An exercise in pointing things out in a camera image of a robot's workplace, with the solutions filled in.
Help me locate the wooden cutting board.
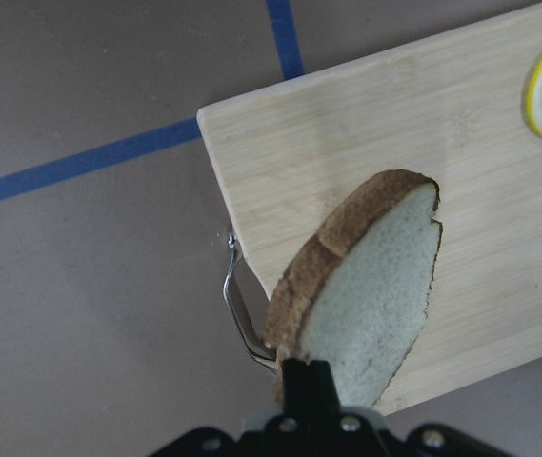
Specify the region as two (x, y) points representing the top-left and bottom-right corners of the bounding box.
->
(197, 3), (542, 413)

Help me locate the bread slice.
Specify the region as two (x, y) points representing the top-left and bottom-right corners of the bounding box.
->
(263, 169), (442, 407)

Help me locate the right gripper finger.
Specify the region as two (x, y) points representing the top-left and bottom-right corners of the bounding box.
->
(281, 359), (341, 419)

